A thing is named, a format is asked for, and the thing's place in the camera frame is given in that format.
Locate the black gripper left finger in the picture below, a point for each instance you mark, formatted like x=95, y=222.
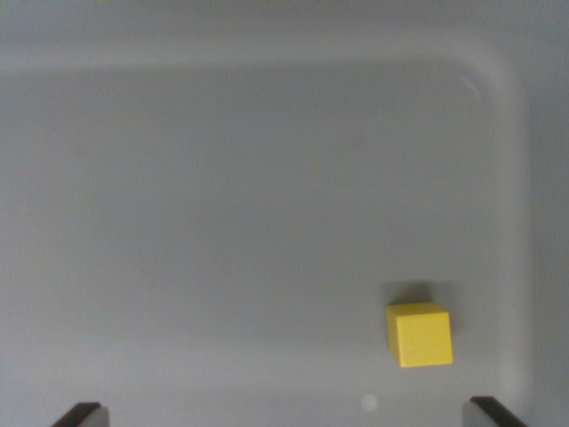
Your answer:
x=84, y=416

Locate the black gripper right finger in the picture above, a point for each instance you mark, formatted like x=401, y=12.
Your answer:
x=486, y=416

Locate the grey plastic bin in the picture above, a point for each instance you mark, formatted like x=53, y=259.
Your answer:
x=222, y=178

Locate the yellow cube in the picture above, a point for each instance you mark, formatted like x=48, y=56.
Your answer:
x=422, y=338

